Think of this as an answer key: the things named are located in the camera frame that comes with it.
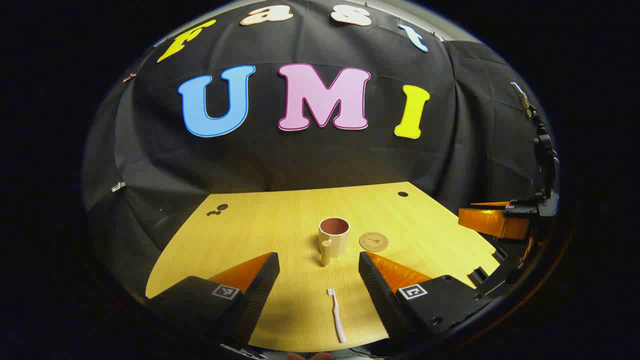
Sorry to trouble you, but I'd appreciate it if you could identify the wooden desktop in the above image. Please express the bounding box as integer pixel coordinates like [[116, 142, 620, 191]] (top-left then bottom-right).
[[145, 181, 502, 353]]

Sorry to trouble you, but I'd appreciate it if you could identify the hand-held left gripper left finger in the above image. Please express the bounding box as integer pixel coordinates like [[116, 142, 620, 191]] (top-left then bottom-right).
[[145, 251, 281, 347]]

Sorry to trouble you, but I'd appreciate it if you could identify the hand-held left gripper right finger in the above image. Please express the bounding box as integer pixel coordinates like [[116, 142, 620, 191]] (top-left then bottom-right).
[[358, 251, 494, 346]]

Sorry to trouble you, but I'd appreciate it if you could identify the black backdrop cloth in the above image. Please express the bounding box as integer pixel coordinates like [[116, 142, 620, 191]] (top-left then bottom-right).
[[82, 0, 556, 301]]

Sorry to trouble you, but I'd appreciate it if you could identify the beige cup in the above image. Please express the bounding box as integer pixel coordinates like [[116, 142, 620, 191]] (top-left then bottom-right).
[[318, 216, 351, 267]]

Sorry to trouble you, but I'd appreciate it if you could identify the pale pink toothbrush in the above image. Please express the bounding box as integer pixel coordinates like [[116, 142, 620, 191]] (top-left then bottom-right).
[[327, 288, 348, 344]]

